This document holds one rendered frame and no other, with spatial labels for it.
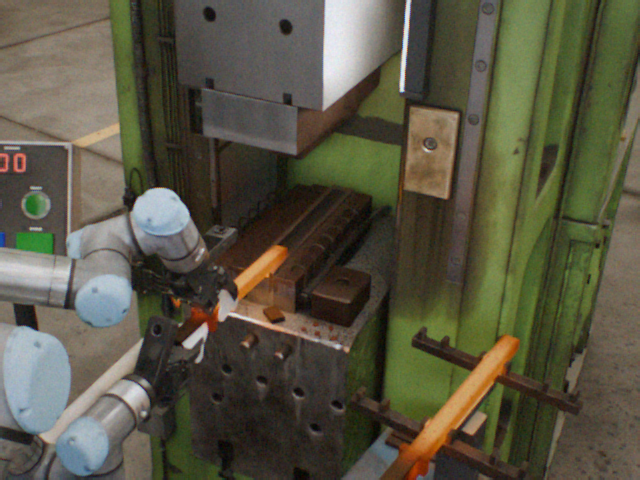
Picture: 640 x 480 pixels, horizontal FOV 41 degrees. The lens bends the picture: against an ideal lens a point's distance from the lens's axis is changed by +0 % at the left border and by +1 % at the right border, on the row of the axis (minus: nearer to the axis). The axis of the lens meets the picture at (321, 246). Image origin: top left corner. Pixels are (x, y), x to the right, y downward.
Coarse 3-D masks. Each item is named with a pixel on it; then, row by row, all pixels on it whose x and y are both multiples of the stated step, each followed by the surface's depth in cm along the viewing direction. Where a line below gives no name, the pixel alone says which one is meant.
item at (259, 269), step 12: (276, 252) 179; (252, 264) 174; (264, 264) 174; (240, 276) 169; (252, 276) 169; (264, 276) 173; (240, 288) 165; (252, 288) 170; (192, 312) 156; (216, 312) 158; (192, 324) 153; (180, 336) 149
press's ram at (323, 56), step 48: (192, 0) 152; (240, 0) 148; (288, 0) 145; (336, 0) 146; (384, 0) 167; (192, 48) 157; (240, 48) 153; (288, 48) 149; (336, 48) 150; (384, 48) 173; (288, 96) 156; (336, 96) 156
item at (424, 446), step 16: (496, 352) 152; (512, 352) 154; (480, 368) 148; (496, 368) 148; (464, 384) 144; (480, 384) 144; (448, 400) 140; (464, 400) 140; (448, 416) 137; (432, 432) 134; (400, 448) 130; (416, 448) 131; (432, 448) 131; (400, 464) 126; (416, 464) 129
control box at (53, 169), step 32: (0, 160) 177; (32, 160) 177; (64, 160) 177; (0, 192) 177; (32, 192) 177; (64, 192) 177; (0, 224) 177; (32, 224) 177; (64, 224) 177; (64, 256) 177
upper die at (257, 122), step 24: (216, 96) 160; (240, 96) 158; (360, 96) 182; (216, 120) 162; (240, 120) 160; (264, 120) 158; (288, 120) 156; (312, 120) 161; (336, 120) 172; (264, 144) 160; (288, 144) 158
